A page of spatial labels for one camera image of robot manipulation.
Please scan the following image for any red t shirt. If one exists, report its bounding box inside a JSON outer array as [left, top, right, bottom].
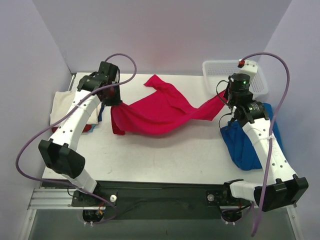
[[110, 75, 225, 136], [51, 124, 96, 133]]

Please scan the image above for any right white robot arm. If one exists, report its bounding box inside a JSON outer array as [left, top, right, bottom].
[[221, 73, 309, 212]]

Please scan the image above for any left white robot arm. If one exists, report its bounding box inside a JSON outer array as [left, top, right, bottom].
[[38, 70, 120, 206]]

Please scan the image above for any white perforated plastic basket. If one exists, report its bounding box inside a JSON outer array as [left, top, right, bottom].
[[202, 60, 269, 98]]

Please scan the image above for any cream folded t shirt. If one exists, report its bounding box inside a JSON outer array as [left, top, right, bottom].
[[50, 91, 103, 125]]

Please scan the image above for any teal folded t shirt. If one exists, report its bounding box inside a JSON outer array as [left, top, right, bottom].
[[89, 124, 97, 132]]

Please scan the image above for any red folded t shirt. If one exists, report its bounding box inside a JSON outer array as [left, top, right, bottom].
[[51, 124, 96, 133]]

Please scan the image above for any blue t shirt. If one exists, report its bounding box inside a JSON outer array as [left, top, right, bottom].
[[219, 102, 285, 171]]

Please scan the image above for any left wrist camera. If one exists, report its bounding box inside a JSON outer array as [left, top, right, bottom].
[[98, 61, 120, 85]]

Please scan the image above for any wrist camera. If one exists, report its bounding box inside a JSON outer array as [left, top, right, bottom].
[[98, 61, 120, 85], [238, 59, 258, 81]]

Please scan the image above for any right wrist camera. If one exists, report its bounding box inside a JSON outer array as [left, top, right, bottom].
[[238, 59, 258, 81]]

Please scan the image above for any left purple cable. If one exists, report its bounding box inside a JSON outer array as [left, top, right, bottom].
[[15, 52, 138, 224]]

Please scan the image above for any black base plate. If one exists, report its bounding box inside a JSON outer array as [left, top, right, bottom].
[[71, 181, 251, 221]]

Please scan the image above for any aluminium mounting rail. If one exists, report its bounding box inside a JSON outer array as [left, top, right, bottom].
[[27, 186, 297, 210]]

